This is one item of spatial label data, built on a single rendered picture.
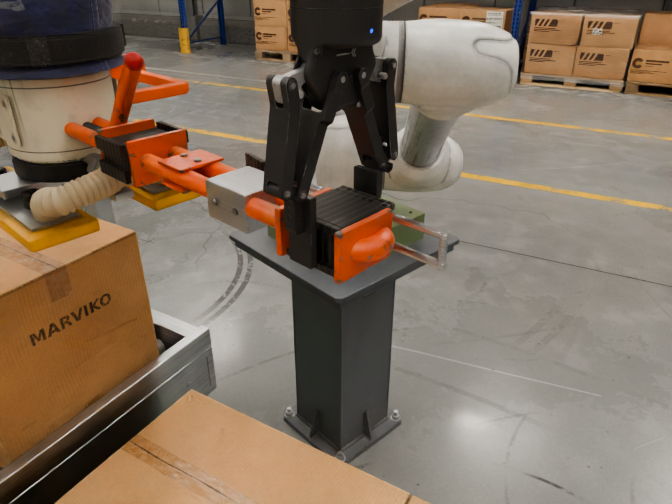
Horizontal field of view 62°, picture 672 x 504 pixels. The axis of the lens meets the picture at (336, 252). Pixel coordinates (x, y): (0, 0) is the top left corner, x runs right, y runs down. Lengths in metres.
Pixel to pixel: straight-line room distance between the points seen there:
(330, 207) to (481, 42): 0.51
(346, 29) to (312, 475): 0.97
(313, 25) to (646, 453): 2.01
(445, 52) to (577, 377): 1.78
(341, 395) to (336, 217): 1.35
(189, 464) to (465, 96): 0.92
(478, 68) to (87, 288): 0.89
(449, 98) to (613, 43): 6.82
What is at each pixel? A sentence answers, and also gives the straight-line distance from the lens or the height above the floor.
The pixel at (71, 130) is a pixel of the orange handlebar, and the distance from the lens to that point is 0.91.
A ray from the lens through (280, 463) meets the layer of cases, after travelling 1.27.
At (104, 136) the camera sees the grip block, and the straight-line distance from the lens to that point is 0.81.
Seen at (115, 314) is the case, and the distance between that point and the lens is 1.37.
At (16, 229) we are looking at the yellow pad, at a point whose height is 1.16.
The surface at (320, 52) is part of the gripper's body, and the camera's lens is 0.47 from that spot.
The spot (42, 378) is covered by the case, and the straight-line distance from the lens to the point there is 1.32.
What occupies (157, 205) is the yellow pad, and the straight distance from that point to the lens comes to 0.93.
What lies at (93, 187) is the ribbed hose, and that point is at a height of 1.22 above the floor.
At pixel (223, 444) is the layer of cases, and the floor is 0.54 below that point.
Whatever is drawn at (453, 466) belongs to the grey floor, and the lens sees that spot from 2.02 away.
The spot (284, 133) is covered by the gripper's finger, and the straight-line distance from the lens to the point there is 0.45.
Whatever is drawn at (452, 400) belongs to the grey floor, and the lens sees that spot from 2.24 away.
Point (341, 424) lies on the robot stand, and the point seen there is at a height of 0.14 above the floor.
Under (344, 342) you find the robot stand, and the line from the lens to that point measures 1.70.
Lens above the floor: 1.50
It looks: 28 degrees down
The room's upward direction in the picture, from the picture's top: straight up
